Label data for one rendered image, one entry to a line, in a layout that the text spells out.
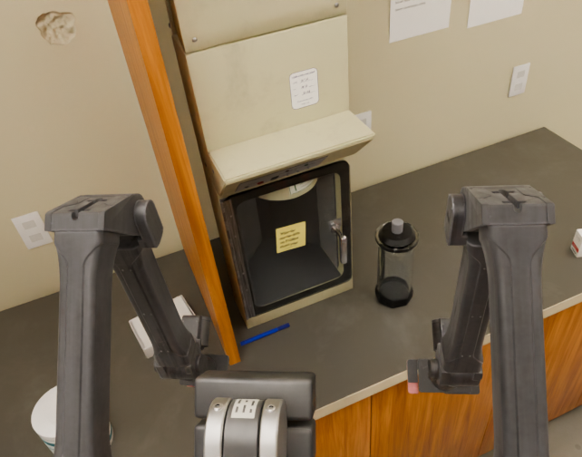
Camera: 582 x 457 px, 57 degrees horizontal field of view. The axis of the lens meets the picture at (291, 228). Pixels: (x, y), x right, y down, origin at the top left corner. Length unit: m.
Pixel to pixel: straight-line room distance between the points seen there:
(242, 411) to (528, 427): 0.34
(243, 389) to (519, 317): 0.32
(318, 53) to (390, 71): 0.69
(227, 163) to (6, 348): 0.91
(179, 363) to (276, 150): 0.44
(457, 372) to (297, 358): 0.55
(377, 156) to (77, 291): 1.38
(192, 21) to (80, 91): 0.55
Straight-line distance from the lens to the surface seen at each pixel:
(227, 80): 1.04
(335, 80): 1.14
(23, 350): 1.67
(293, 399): 0.43
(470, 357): 0.93
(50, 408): 1.31
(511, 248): 0.61
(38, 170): 1.56
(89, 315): 0.67
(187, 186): 1.02
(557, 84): 2.29
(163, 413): 1.39
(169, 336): 0.92
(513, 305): 0.61
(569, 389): 2.25
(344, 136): 1.09
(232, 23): 1.01
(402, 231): 1.36
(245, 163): 1.04
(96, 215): 0.66
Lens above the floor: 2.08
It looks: 41 degrees down
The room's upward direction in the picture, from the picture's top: 7 degrees counter-clockwise
